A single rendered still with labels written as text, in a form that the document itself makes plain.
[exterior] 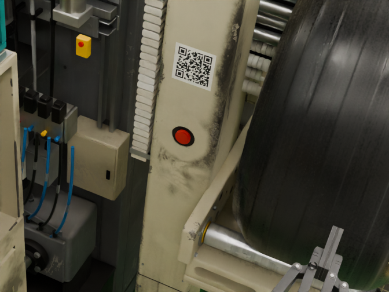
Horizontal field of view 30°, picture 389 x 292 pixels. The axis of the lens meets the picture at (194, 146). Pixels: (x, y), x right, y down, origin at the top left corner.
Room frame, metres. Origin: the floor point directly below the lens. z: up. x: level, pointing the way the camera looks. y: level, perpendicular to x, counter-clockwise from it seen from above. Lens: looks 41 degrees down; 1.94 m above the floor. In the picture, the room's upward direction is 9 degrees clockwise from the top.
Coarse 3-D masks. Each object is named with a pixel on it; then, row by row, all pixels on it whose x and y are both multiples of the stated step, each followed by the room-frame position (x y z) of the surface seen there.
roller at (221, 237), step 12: (216, 228) 0.95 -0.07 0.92; (228, 228) 0.96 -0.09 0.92; (204, 240) 0.94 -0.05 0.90; (216, 240) 0.93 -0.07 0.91; (228, 240) 0.93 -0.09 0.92; (240, 240) 0.93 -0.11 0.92; (228, 252) 0.92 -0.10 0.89; (240, 252) 0.92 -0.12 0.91; (252, 252) 0.91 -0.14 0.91; (264, 264) 0.90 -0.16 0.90; (276, 264) 0.90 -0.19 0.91; (288, 264) 0.90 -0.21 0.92
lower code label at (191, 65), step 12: (180, 48) 1.05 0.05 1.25; (192, 48) 1.04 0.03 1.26; (180, 60) 1.04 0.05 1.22; (192, 60) 1.04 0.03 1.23; (204, 60) 1.03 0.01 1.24; (180, 72) 1.04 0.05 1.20; (192, 72) 1.04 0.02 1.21; (204, 72) 1.03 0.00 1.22; (192, 84) 1.04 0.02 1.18; (204, 84) 1.03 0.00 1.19
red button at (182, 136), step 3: (177, 132) 1.04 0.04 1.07; (180, 132) 1.04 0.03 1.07; (183, 132) 1.04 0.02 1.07; (186, 132) 1.04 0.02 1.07; (177, 135) 1.04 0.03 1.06; (180, 135) 1.03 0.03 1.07; (183, 135) 1.03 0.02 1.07; (186, 135) 1.03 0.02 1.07; (189, 135) 1.03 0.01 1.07; (177, 138) 1.04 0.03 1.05; (180, 138) 1.03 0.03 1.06; (183, 138) 1.03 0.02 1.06; (186, 138) 1.03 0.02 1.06; (189, 138) 1.03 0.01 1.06; (180, 141) 1.03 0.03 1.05; (183, 141) 1.03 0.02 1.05; (186, 141) 1.03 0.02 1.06
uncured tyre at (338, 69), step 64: (320, 0) 0.95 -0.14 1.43; (384, 0) 0.94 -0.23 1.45; (320, 64) 0.86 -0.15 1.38; (384, 64) 0.85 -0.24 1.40; (256, 128) 0.84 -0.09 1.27; (320, 128) 0.80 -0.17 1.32; (384, 128) 0.79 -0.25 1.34; (256, 192) 0.79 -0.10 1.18; (320, 192) 0.76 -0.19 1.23; (384, 192) 0.75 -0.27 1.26; (384, 256) 0.73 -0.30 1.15
